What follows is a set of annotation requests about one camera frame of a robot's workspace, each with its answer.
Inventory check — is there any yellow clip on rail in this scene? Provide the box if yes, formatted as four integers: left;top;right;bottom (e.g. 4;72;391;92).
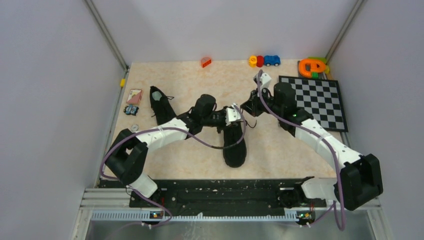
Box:
119;78;126;88

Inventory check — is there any small round metal disc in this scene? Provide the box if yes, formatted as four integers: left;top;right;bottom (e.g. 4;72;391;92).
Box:
130;124;139;132

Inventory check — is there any blue toy car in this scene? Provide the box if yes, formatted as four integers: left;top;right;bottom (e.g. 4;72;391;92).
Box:
263;55;281;67

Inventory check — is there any red toy cylinder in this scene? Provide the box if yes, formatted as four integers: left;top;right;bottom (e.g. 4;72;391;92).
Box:
256;55;264;68

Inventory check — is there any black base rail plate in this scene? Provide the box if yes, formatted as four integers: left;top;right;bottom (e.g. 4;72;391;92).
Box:
149;178;328;219

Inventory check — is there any orange ring toy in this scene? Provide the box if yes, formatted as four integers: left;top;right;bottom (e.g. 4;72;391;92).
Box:
297;58;328;79

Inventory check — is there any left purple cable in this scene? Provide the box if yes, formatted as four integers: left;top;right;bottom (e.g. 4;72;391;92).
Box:
99;104;248;229

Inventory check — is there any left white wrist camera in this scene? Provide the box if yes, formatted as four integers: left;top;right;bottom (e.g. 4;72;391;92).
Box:
225;103;242;126

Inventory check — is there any yellow toy cylinder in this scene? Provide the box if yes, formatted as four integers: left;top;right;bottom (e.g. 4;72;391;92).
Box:
248;55;258;68

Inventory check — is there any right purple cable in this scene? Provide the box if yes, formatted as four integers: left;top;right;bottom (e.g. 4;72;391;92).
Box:
256;69;347;232

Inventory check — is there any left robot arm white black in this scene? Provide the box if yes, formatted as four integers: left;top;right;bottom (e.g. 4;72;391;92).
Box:
103;94;247;207

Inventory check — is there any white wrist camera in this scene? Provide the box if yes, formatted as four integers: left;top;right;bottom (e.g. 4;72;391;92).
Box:
253;72;273;92
225;103;242;126

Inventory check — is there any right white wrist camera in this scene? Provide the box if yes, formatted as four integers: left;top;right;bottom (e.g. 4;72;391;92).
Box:
253;72;273;92

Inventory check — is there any small blue black toy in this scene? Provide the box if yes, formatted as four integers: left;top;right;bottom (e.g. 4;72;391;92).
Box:
123;104;139;116

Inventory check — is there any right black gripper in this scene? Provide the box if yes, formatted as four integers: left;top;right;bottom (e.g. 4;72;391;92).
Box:
240;86;283;118

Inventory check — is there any purple cable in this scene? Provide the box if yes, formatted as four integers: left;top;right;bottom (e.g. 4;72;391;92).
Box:
99;104;248;229
256;69;347;232

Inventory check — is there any black shoe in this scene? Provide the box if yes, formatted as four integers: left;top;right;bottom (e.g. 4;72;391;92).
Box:
149;86;177;125
217;120;247;168

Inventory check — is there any pink triangle card box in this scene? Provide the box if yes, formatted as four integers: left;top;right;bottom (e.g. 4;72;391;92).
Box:
126;89;143;106

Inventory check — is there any black white checkerboard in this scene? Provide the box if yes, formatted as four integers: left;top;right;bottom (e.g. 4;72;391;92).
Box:
278;75;349;133

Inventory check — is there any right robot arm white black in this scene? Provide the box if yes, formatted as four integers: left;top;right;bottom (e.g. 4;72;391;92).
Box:
241;82;384;211

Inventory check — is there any orange toy brick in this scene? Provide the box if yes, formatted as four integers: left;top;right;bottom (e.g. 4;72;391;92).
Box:
200;57;212;68

